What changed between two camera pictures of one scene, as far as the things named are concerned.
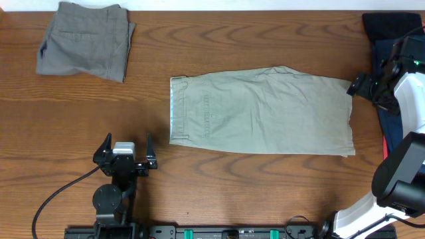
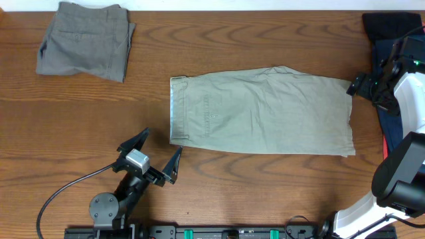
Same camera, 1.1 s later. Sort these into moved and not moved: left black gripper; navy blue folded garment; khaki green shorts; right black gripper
Moved: left black gripper
Not moved: right black gripper; khaki green shorts; navy blue folded garment
